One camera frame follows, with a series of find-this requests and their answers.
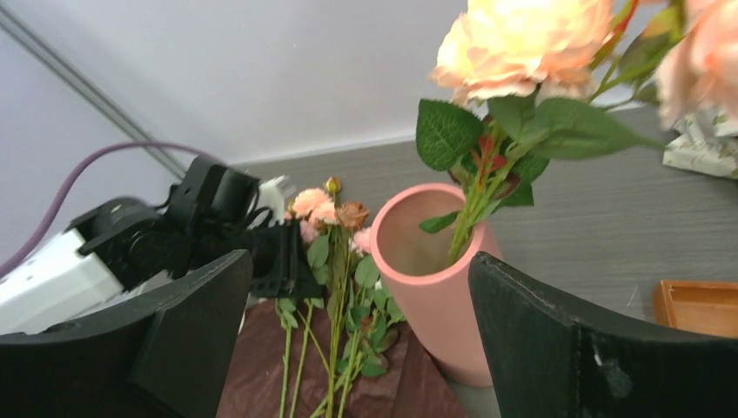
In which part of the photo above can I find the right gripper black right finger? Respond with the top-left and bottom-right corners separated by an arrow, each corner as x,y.
468,252 -> 737,417

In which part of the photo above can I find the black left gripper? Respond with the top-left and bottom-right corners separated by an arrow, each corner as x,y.
164,156 -> 323,300

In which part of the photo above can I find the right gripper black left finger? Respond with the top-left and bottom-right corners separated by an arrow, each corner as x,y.
1,250 -> 252,417

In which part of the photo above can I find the pink artificial flower bouquet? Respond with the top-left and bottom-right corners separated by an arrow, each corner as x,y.
275,177 -> 405,417

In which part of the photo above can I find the dark red wrapping paper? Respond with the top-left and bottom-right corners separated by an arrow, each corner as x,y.
216,300 -> 468,418

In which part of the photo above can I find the peach rose stem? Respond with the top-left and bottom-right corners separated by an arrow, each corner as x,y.
415,0 -> 737,264

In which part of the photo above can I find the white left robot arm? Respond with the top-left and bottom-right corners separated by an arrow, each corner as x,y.
1,157 -> 323,334

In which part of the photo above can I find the pink cylindrical vase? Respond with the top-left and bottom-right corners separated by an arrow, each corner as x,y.
370,183 -> 502,388

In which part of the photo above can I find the orange wooden compartment tray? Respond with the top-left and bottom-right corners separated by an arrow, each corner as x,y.
652,280 -> 737,338

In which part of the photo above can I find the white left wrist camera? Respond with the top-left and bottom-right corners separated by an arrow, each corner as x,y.
251,175 -> 297,228

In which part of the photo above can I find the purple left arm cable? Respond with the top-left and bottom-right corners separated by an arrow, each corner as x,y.
0,141 -> 218,278

